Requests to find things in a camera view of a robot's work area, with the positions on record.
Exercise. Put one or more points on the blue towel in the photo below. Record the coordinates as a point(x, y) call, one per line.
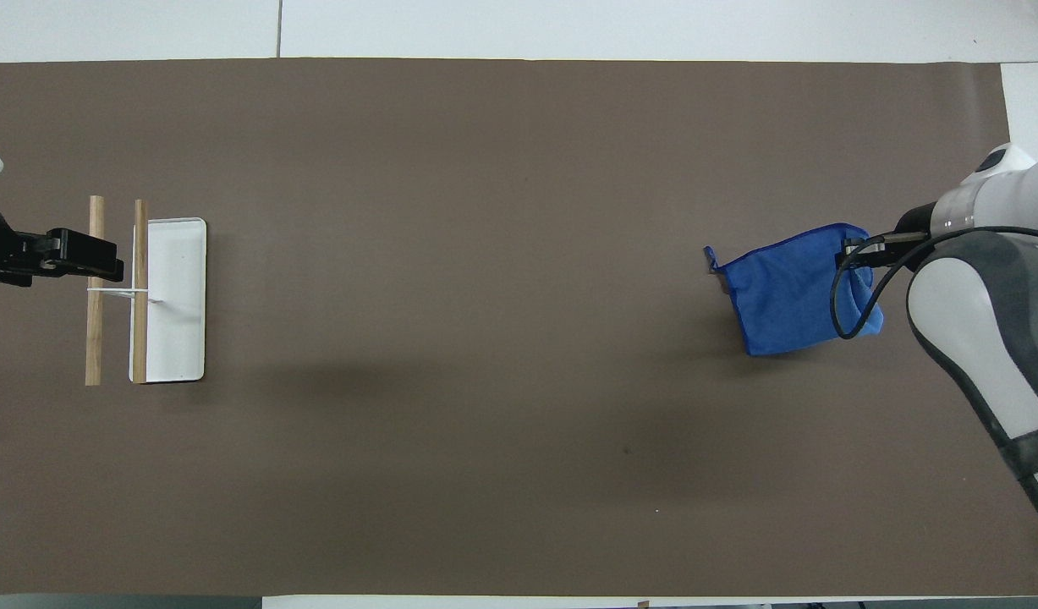
point(781, 292)

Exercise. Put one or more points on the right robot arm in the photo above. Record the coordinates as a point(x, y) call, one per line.
point(967, 338)

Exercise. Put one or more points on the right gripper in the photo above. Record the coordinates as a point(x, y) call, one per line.
point(914, 224)

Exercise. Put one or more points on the white towel rack wooden bars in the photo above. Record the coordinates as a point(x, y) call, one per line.
point(176, 296)

